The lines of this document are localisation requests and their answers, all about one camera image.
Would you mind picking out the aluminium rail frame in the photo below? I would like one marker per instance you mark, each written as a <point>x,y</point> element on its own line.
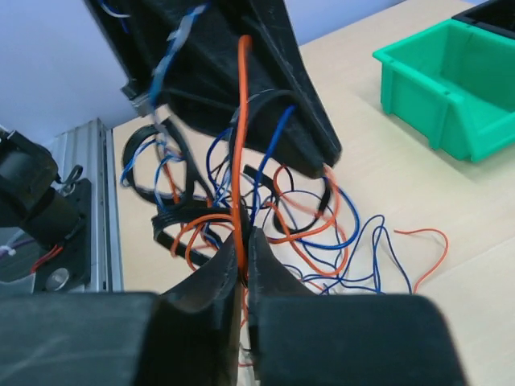
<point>91,146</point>

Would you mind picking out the black bin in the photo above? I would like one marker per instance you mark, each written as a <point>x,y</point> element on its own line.
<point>496,16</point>

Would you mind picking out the green bin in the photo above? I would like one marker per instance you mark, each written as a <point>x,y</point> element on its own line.
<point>454,84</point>

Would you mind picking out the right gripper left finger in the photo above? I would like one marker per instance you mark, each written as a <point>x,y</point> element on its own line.
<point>194,330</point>

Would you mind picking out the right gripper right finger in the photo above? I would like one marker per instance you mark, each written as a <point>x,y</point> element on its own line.
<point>281,322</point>

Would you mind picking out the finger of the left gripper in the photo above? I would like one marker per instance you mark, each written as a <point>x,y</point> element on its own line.
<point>278,80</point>
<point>178,53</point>

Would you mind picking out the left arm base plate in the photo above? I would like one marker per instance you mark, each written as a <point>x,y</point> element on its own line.
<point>68,269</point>

